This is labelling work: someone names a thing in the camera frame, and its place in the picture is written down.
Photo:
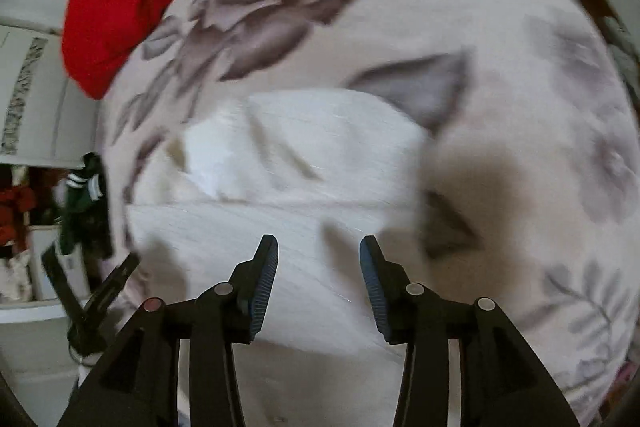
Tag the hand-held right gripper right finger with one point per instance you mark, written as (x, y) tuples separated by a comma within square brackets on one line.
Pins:
[(372, 279)]

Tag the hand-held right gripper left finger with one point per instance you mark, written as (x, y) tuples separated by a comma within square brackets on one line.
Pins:
[(264, 279)]

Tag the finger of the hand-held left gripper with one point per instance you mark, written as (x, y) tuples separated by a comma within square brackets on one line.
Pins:
[(62, 289), (112, 284)]

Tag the red hanging clothes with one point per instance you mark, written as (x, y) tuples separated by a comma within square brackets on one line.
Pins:
[(12, 212)]

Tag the floral fabric bundle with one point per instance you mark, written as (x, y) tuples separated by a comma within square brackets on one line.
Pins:
[(15, 277)]

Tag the black garment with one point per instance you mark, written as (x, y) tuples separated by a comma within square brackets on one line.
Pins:
[(95, 232)]

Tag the green garment with white stripes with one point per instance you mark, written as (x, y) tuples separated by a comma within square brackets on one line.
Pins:
[(80, 199)]

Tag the white wardrobe sliding door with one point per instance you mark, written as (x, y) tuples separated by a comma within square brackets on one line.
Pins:
[(65, 107)]

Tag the floral bed blanket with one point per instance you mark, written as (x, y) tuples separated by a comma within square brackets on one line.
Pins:
[(450, 32)]

